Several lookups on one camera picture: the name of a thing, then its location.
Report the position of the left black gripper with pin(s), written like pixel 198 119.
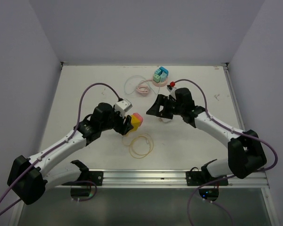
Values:
pixel 122 128

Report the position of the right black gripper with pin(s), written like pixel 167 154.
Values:
pixel 163 100

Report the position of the yellow cube socket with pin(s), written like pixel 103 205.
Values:
pixel 135 125

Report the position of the pink plug adapter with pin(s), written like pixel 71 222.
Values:
pixel 138 117

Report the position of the white plug adapter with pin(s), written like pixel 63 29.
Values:
pixel 165 120

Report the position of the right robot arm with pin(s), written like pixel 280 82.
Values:
pixel 245 154

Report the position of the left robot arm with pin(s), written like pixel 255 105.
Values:
pixel 27 177

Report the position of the pink round socket base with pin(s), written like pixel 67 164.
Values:
pixel 160 84

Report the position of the green plug adapter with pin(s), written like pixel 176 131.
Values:
pixel 156 76

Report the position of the light blue plug adapter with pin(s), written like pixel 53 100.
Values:
pixel 163 77

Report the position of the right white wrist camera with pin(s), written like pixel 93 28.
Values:
pixel 171 88

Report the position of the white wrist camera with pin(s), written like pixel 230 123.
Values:
pixel 123 106
pixel 171 88

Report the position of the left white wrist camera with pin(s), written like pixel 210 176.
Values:
pixel 123 106

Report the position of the aluminium mounting rail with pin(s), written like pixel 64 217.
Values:
pixel 127 178

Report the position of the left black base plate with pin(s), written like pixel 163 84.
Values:
pixel 94 176

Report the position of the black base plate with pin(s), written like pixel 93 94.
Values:
pixel 94 176
pixel 197 177

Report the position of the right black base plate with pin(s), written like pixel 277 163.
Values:
pixel 197 177

